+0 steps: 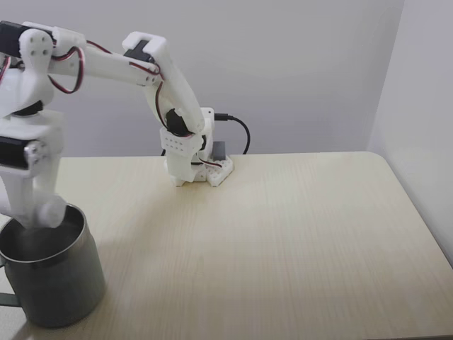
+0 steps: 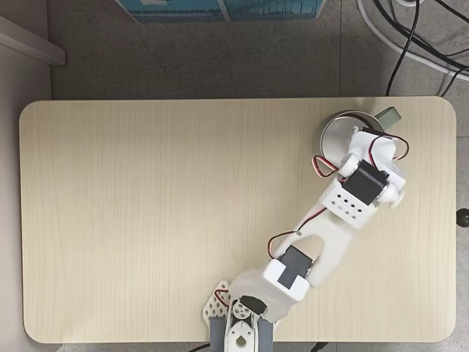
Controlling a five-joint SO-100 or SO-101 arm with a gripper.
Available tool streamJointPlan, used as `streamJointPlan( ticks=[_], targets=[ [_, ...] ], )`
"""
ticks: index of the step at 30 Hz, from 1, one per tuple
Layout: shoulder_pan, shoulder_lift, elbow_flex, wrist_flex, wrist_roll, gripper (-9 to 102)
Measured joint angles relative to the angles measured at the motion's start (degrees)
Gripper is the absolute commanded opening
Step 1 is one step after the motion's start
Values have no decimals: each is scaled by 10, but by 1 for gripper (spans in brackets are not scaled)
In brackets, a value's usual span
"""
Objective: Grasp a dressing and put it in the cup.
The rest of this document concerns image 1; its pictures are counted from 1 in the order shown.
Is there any white gauze dressing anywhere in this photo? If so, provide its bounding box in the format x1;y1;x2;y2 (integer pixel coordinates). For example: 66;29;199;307
33;193;69;230

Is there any grey clamp block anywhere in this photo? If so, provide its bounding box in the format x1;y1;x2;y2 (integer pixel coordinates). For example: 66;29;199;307
212;140;228;161

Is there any long red servo wire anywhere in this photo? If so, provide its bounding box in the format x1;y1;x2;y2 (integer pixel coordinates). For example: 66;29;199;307
47;39;117;95

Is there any steel cup with handle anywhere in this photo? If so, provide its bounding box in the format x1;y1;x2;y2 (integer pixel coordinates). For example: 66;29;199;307
0;203;108;329

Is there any short red servo wire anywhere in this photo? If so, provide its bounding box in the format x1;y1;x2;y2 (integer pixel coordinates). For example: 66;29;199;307
153;78;168;129

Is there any red servo wire at base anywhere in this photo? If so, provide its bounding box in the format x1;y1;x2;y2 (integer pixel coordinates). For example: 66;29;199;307
198;154;223;170

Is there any black usb cable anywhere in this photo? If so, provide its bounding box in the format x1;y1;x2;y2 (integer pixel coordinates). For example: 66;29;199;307
214;113;251;156

